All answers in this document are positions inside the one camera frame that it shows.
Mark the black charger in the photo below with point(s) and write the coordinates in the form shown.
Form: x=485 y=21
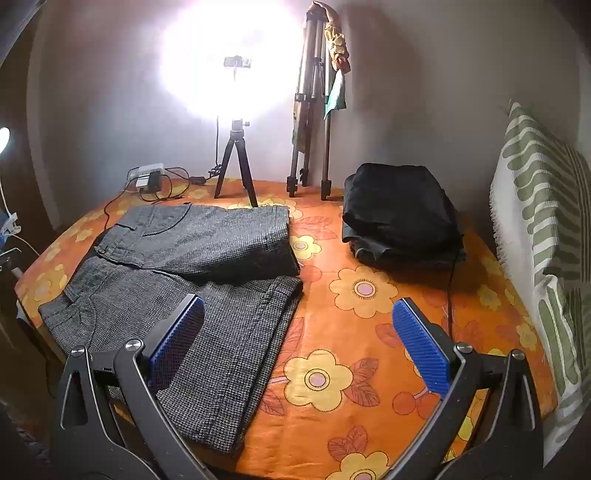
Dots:
x=151 y=181

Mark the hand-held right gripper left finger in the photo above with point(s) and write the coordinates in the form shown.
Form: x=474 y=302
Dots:
x=178 y=337

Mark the tall metal tripod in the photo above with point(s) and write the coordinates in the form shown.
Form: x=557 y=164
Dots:
x=315 y=69

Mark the colourful hanging cloth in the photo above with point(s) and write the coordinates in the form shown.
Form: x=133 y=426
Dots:
x=337 y=50

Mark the small black tripod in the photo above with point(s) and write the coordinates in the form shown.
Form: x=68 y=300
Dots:
x=236 y=152

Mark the small white lamp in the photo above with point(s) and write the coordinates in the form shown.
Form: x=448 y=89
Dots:
x=2 y=138

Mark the dark folded clothes pile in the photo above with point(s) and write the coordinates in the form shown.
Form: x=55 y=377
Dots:
x=397 y=207

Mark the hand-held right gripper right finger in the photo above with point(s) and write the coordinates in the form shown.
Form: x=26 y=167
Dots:
x=422 y=346

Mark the white clip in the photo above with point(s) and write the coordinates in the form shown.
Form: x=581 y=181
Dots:
x=11 y=224

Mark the green white striped cushion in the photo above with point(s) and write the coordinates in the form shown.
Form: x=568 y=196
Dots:
x=540 y=240

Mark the orange floral bedsheet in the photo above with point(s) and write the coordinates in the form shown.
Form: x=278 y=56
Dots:
x=351 y=360

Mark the grey checked pants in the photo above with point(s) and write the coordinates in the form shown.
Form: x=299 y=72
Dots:
x=221 y=240

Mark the white power strip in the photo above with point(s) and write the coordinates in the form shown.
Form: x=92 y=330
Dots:
x=147 y=168

